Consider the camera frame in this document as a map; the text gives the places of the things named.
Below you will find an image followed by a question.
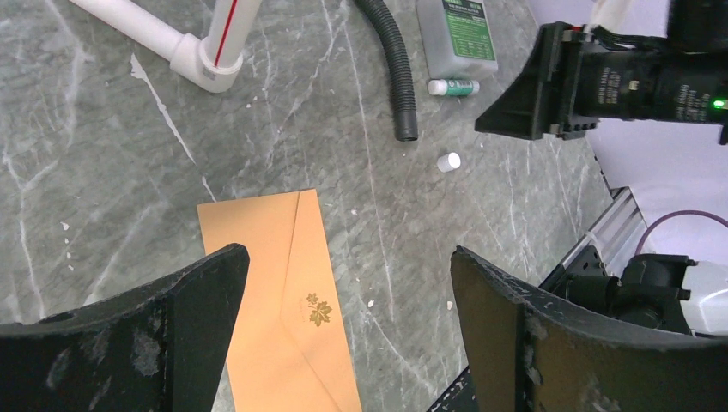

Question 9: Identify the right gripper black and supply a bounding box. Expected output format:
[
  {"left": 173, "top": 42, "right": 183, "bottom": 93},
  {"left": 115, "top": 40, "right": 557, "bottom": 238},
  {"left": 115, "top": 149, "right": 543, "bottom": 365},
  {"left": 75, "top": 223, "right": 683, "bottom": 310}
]
[{"left": 475, "top": 22, "right": 660, "bottom": 140}]

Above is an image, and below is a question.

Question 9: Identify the white PVC pipe frame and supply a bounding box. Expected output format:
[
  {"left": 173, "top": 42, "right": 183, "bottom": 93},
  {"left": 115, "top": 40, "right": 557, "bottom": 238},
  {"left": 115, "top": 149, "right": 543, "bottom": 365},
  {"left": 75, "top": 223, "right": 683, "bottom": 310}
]
[{"left": 73, "top": 0, "right": 262, "bottom": 94}]

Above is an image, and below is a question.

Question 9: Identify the brown paper envelope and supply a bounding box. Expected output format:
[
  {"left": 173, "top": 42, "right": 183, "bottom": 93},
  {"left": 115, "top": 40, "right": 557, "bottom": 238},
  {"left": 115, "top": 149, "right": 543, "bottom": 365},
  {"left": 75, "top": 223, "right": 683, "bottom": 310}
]
[{"left": 197, "top": 189, "right": 361, "bottom": 411}]

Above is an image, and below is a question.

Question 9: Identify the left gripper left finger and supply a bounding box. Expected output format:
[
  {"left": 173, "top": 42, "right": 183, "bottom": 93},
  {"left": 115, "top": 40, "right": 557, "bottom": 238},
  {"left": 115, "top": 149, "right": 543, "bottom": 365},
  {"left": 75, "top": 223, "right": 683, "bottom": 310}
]
[{"left": 1, "top": 244, "right": 250, "bottom": 411}]

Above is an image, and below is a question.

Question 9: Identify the white glue stick cap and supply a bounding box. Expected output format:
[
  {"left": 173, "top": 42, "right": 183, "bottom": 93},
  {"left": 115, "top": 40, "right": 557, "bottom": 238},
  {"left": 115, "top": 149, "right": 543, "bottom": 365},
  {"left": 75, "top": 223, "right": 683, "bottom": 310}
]
[{"left": 436, "top": 152, "right": 461, "bottom": 173}]

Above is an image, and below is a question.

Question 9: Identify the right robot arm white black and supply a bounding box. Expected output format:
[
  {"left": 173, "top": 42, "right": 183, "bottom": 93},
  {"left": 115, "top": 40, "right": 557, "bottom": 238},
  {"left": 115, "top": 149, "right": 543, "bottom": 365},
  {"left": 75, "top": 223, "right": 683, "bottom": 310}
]
[{"left": 475, "top": 1, "right": 727, "bottom": 338}]

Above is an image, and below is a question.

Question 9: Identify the green white small box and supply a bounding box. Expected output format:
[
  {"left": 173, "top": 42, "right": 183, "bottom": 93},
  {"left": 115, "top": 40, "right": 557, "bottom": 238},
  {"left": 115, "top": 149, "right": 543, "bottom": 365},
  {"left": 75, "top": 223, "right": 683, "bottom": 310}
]
[{"left": 416, "top": 0, "right": 499, "bottom": 81}]

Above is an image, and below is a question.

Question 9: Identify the green white glue stick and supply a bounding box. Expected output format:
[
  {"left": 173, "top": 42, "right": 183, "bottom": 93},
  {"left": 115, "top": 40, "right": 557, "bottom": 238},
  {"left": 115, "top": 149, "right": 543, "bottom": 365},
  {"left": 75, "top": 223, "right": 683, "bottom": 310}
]
[{"left": 428, "top": 79, "right": 480, "bottom": 97}]

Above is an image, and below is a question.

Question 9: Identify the black foam tube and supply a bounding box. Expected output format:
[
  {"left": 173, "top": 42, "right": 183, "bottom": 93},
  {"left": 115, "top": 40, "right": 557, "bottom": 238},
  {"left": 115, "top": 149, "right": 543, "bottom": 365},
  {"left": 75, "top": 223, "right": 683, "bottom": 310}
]
[{"left": 354, "top": 0, "right": 419, "bottom": 142}]

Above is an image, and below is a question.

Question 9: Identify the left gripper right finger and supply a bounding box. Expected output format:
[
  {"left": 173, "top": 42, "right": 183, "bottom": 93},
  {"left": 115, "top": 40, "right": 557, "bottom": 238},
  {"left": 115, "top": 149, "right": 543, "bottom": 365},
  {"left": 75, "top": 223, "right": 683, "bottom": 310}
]
[{"left": 451, "top": 247, "right": 727, "bottom": 411}]

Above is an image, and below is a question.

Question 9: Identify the aluminium frame rail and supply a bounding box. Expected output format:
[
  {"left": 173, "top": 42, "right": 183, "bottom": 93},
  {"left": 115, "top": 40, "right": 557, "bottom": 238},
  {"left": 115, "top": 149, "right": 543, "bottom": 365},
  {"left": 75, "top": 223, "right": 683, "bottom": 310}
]
[{"left": 539, "top": 187, "right": 647, "bottom": 291}]

